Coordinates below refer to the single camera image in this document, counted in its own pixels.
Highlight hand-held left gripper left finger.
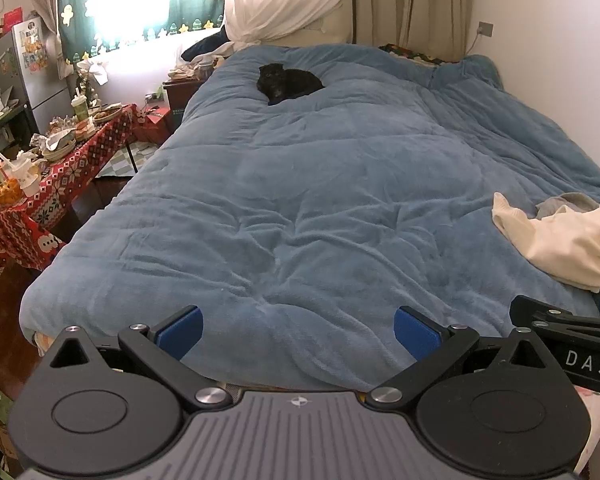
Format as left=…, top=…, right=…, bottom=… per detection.
left=47, top=305, right=233, bottom=412

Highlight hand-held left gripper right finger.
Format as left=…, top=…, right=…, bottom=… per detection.
left=365, top=305, right=564, bottom=414

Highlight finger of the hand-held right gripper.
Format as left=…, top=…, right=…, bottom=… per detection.
left=510, top=295, right=600, bottom=342

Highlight cream knit vest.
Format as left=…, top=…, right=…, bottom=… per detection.
left=492, top=191, right=600, bottom=293

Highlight grey garment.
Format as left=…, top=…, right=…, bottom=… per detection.
left=536, top=192, right=600, bottom=271

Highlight green checked floor mat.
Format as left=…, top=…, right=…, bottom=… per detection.
left=97, top=140, right=158, bottom=179

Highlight blue fleece blanket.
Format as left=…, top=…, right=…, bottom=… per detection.
left=19, top=42, right=600, bottom=393

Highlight red patterned tablecloth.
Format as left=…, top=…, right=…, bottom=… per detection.
left=0, top=104, right=138, bottom=276

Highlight red gift box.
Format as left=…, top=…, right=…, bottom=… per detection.
left=135, top=107, right=173, bottom=144

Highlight white paper cups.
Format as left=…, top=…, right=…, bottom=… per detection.
left=10, top=154, right=42, bottom=197

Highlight foil lined bowl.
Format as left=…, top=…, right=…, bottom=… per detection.
left=40, top=130, right=77, bottom=162

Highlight dark wooden nightstand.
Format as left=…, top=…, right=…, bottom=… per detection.
left=162, top=77, right=206, bottom=121

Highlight dark desk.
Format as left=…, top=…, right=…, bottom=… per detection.
left=0, top=105, right=38, bottom=161

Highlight small decorated tree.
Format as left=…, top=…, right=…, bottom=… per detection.
left=75, top=55, right=109, bottom=107

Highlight dark navy pillow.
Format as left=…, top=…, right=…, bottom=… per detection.
left=181, top=34, right=231, bottom=61

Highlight silver refrigerator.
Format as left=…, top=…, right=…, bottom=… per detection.
left=0, top=16, right=63, bottom=126

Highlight green printed window banner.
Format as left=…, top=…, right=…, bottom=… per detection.
left=56, top=0, right=226, bottom=63

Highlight white sheer curtain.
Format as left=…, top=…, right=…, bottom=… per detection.
left=225, top=0, right=346, bottom=53

